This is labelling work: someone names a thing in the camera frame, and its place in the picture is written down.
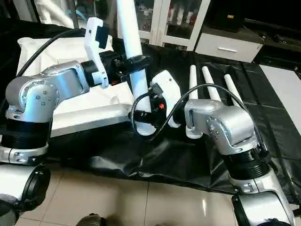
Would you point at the white plastic table leg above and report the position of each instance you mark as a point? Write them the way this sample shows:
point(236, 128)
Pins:
point(193, 80)
point(136, 47)
point(233, 92)
point(209, 84)

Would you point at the white plastic children's table top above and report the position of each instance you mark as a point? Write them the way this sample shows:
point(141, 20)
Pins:
point(94, 101)

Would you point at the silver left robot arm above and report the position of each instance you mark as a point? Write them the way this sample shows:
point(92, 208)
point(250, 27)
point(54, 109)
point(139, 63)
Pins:
point(37, 99)

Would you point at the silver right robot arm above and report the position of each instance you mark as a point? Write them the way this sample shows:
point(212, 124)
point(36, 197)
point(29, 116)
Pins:
point(225, 127)

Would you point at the black plastic work mat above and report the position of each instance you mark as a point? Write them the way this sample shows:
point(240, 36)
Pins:
point(178, 155)

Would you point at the white glass door cabinet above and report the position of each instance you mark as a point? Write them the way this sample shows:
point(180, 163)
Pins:
point(178, 21)

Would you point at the white low drawer unit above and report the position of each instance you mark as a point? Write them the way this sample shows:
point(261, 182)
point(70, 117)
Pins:
point(228, 46)

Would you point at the black box with yellow label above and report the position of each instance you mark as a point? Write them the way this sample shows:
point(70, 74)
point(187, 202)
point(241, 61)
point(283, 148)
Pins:
point(228, 15)

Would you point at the white side table board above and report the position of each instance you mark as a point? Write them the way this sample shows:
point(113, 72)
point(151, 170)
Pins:
point(282, 89)

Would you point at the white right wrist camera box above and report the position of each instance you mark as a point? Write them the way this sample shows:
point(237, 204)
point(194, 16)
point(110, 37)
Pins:
point(167, 92)

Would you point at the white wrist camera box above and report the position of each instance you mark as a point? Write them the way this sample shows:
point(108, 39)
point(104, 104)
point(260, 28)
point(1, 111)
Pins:
point(96, 33)
point(167, 92)

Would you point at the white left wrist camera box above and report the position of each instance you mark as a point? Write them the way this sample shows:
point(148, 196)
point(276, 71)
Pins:
point(96, 33)

